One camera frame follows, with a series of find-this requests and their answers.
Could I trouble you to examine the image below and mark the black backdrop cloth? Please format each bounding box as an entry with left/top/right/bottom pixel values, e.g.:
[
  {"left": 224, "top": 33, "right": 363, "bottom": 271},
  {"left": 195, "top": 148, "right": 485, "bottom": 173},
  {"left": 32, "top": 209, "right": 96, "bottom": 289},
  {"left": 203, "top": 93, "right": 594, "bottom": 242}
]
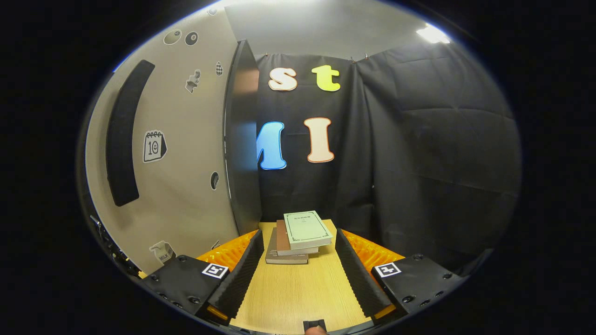
[{"left": 254, "top": 42, "right": 522, "bottom": 275}]

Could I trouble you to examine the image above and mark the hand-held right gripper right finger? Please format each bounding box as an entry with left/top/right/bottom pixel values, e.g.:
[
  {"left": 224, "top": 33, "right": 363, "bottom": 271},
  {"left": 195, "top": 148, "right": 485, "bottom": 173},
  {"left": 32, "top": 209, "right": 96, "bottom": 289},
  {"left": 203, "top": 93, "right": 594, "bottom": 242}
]
[{"left": 335, "top": 228, "right": 468, "bottom": 326}]

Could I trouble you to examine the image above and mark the narrow ceiling light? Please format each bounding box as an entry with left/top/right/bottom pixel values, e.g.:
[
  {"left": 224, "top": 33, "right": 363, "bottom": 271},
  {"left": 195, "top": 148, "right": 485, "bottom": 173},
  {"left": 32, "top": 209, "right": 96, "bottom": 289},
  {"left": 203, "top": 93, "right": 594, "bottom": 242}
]
[{"left": 416, "top": 23, "right": 451, "bottom": 45}]

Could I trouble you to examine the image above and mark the green book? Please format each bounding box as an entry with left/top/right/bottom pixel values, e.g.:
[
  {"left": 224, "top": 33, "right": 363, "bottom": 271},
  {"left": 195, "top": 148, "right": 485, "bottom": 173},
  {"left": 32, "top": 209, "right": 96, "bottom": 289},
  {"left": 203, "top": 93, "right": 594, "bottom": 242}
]
[{"left": 283, "top": 210, "right": 333, "bottom": 250}]

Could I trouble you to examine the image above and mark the black door handle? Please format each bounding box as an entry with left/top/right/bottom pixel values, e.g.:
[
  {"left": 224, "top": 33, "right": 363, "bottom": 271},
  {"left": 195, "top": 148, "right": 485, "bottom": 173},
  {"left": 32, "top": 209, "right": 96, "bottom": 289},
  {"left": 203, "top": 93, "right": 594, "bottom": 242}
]
[{"left": 106, "top": 60, "right": 156, "bottom": 208}]

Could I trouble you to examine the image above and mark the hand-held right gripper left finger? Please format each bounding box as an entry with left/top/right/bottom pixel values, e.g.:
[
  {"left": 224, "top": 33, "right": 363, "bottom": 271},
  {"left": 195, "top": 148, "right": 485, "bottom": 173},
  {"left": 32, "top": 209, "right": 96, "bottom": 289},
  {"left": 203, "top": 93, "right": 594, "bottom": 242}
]
[{"left": 141, "top": 229, "right": 264, "bottom": 326}]

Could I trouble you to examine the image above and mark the grey cabinet door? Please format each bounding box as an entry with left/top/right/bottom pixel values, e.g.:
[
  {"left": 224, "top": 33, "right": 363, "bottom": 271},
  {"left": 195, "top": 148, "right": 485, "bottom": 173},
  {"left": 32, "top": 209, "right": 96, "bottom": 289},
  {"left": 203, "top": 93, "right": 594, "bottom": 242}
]
[{"left": 84, "top": 7, "right": 240, "bottom": 276}]

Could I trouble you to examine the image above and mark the dark brown book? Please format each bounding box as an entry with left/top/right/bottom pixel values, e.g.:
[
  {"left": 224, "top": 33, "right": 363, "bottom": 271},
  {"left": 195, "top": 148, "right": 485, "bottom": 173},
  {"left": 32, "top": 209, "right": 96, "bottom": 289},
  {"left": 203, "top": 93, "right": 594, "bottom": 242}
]
[{"left": 265, "top": 228, "right": 309, "bottom": 265}]

